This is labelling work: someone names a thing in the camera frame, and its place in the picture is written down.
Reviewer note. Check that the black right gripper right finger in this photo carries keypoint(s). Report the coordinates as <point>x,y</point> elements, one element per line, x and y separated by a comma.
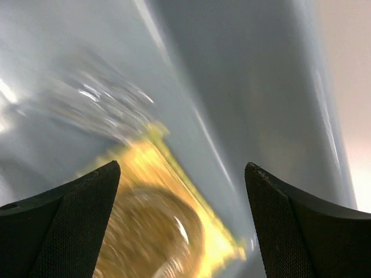
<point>301,235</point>

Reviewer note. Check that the bamboo woven mat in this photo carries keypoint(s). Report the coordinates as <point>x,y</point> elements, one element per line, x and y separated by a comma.
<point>147,161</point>

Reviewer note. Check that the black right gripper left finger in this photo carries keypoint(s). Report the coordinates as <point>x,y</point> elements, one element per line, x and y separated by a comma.
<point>58,233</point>

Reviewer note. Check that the grey plastic bin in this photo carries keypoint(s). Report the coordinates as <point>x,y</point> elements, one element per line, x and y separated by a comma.
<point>233,82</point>

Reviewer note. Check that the clear glass oval dish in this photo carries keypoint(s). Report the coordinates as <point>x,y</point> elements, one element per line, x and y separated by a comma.
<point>151,233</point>

